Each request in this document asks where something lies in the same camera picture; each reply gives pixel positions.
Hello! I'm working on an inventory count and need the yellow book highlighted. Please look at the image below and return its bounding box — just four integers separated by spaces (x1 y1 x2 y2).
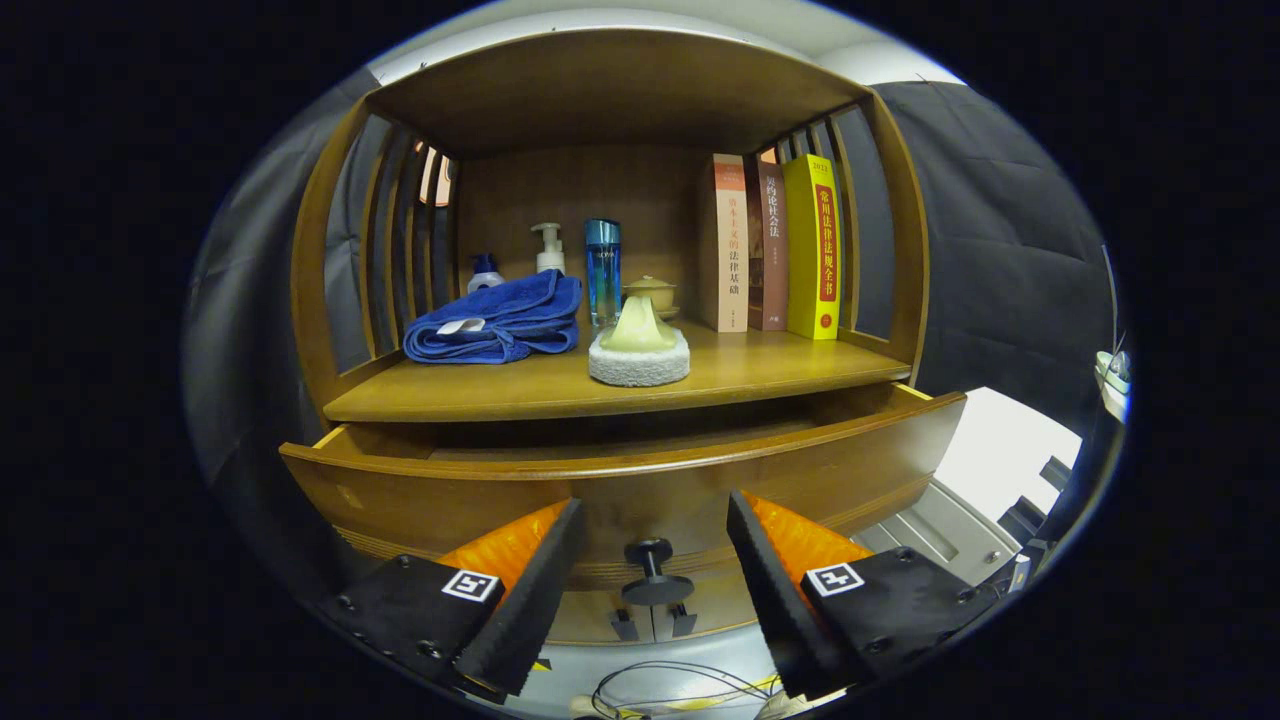
783 153 844 341

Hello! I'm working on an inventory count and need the orange and white book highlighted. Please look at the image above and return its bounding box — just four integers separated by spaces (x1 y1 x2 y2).
700 153 751 333

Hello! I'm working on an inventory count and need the folded blue towel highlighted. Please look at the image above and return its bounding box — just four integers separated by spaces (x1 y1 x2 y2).
402 268 584 365

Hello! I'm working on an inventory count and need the white cup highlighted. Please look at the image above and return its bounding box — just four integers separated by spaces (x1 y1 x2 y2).
1095 348 1133 423

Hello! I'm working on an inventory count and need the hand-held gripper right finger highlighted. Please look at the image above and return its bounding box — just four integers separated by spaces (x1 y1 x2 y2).
726 490 1001 701

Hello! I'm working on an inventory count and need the white pump bottle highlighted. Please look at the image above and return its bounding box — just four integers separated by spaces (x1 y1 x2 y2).
530 222 567 274

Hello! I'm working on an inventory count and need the black backdrop cloth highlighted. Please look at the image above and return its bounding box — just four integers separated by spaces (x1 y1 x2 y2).
185 70 1121 601

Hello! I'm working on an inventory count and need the green-handled scrubbing brush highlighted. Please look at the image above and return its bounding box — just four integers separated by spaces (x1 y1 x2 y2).
588 293 691 388

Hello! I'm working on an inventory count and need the tall blue glass bottle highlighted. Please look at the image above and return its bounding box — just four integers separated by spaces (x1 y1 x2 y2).
585 218 623 328

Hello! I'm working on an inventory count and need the beige lidded teacup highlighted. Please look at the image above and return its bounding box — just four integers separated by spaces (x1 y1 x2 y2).
622 275 681 321

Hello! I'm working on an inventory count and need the wooden cabinet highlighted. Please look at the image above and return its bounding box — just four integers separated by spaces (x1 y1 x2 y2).
290 28 931 646

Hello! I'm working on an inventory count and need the brown book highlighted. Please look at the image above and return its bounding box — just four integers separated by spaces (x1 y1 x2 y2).
745 155 791 332

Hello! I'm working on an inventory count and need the black cable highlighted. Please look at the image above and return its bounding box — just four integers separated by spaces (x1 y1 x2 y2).
590 660 786 719

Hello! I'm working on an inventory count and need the white panelled cabinet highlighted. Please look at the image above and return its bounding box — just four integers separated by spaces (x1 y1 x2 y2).
860 475 1016 586

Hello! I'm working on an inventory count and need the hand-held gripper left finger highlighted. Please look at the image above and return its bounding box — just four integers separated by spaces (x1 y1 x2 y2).
320 497 588 701

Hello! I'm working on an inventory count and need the wooden drawer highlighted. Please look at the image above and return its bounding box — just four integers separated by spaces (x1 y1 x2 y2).
278 383 969 609

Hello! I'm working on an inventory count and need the white table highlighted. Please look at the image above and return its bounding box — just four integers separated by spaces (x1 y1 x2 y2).
935 388 1086 521

